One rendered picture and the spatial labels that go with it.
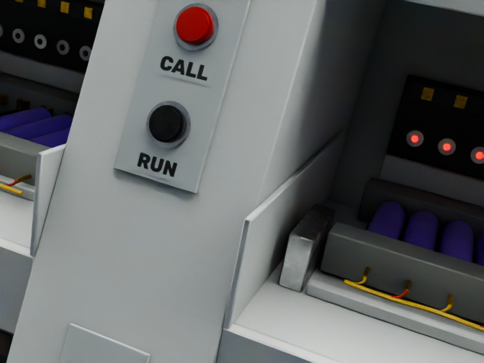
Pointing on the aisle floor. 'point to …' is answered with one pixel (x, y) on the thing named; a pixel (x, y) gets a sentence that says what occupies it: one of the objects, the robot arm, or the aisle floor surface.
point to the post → (117, 110)
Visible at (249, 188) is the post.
